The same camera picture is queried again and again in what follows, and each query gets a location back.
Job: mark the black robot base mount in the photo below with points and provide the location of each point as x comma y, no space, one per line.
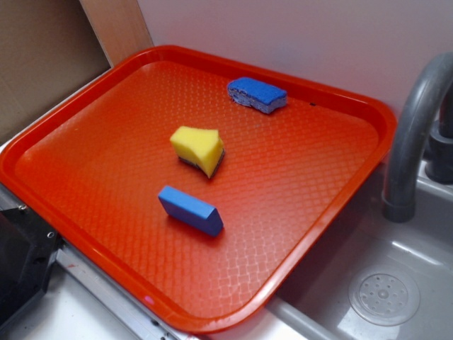
29,248

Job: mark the yellow sponge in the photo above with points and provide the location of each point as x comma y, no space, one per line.
201,148

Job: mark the grey toy faucet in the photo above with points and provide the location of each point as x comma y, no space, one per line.
424,127

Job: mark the grey toy sink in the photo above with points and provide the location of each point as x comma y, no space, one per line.
314,298

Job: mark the sink drain strainer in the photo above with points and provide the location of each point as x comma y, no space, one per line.
383,297

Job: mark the brown cardboard panel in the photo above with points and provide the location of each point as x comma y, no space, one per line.
48,51

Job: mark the blue wooden block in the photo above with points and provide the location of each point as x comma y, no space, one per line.
191,211

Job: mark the blue sponge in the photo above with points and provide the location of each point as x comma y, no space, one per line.
259,95

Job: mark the light wooden board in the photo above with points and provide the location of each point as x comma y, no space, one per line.
119,26

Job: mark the orange plastic tray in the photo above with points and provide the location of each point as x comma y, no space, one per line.
93,168

